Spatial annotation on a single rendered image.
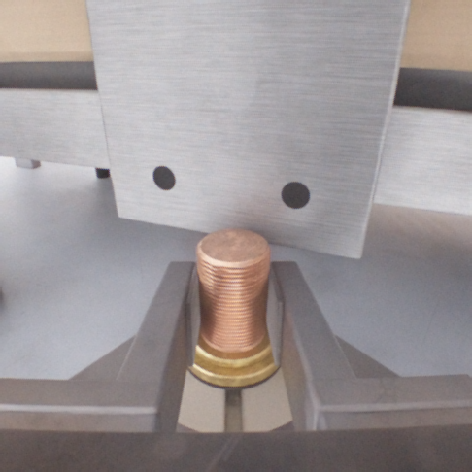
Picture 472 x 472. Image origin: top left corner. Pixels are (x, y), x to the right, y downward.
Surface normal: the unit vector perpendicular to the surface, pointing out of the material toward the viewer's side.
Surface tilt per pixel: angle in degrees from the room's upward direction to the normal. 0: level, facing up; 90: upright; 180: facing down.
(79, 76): 90
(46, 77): 90
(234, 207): 90
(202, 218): 90
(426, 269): 180
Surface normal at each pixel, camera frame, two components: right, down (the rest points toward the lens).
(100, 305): 0.01, -0.88
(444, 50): -0.33, 0.45
